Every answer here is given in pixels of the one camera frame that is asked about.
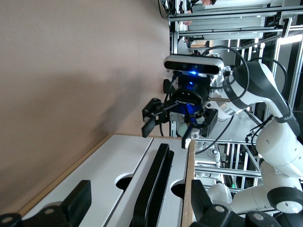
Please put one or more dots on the aluminium frame rack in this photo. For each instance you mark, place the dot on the aluminium frame rack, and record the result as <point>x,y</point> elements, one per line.
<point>236,11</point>

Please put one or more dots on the black foam cylinder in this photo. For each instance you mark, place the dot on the black foam cylinder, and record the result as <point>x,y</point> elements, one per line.
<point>166,86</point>

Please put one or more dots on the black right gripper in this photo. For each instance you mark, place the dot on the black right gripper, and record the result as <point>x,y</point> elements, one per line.
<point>189,94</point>

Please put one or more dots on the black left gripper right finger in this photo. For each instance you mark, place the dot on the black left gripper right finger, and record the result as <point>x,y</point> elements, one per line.
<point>201,201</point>

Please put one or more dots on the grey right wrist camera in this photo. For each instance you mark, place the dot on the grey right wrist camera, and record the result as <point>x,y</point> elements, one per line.
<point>194,65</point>

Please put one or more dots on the aluminium table edge rail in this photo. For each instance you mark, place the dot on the aluminium table edge rail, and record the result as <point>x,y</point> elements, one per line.
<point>174,45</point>

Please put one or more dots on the person in dark clothes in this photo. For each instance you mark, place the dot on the person in dark clothes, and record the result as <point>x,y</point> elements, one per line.
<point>208,2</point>

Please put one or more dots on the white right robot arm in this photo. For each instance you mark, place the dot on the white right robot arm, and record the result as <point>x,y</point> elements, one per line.
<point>277,146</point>

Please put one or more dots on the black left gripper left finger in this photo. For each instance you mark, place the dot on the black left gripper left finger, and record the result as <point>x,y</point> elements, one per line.
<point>78,196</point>

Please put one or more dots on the light wooden drawer cabinet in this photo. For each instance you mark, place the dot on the light wooden drawer cabinet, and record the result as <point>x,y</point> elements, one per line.
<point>189,189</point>

